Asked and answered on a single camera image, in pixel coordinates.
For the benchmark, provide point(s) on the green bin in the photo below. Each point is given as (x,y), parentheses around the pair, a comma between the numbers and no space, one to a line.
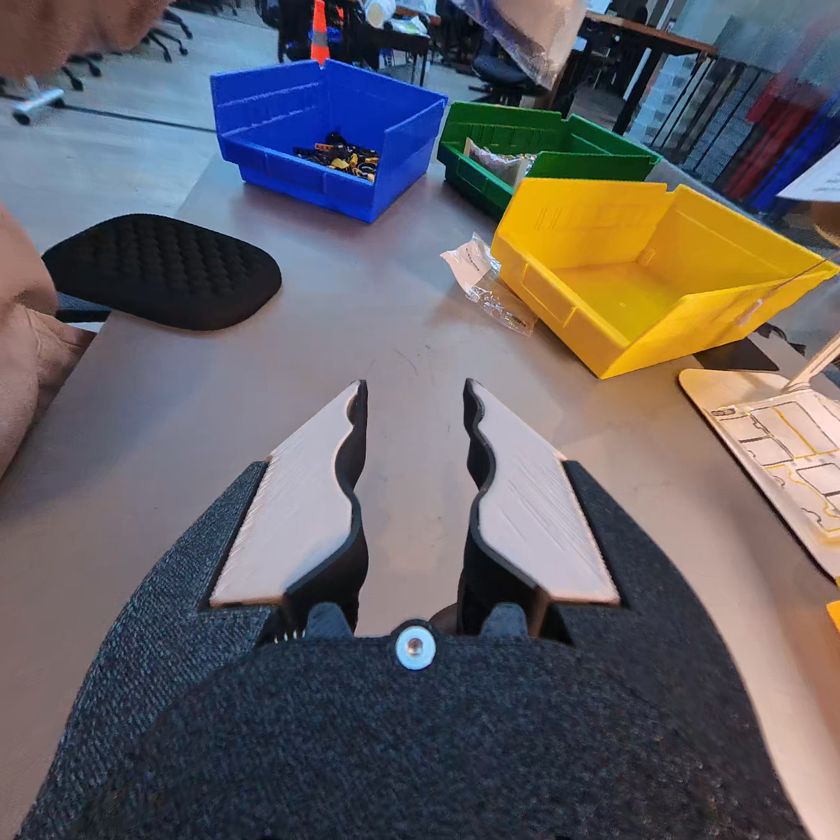
(591,145)

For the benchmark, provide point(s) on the yellow bin with grey parts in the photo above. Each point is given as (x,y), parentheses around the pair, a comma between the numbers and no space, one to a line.
(630,302)

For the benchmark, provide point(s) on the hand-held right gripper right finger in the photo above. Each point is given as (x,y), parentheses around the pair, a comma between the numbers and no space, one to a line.
(545,519)

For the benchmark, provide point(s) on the clear plastic bag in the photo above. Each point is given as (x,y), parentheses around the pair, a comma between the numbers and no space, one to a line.
(486,282)

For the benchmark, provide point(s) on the white sticker sheet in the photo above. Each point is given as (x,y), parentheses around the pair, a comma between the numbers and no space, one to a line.
(788,453)

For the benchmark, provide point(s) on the white stand pole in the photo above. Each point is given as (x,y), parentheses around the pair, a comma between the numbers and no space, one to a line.
(817,361)

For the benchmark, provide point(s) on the orange traffic cone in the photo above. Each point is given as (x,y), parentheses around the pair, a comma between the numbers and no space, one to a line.
(319,33)

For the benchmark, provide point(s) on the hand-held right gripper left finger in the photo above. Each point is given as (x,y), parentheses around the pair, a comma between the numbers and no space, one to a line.
(295,519)

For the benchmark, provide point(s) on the blue bin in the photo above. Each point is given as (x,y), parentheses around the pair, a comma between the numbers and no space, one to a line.
(289,171)

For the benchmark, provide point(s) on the clear bag of parts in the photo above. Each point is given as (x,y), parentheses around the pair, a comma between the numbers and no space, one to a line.
(505,164)

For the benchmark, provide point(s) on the person's beige sweatshirt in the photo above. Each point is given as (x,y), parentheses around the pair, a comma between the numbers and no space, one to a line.
(33,355)

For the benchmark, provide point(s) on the black textured pad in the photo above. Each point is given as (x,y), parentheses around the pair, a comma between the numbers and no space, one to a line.
(164,269)

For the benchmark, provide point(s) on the yellow divided bin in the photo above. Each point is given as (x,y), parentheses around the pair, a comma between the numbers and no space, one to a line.
(834,614)

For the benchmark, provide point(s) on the dark wooden table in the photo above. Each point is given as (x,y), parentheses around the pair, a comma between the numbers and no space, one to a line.
(643,40)

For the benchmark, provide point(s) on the person's left forearm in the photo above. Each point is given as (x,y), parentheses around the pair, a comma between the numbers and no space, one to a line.
(66,26)

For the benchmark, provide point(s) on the black office chair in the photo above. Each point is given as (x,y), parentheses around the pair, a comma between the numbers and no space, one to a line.
(505,66)
(171,26)

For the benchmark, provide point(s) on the large clear labelled bag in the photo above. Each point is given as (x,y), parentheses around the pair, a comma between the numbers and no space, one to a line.
(525,33)

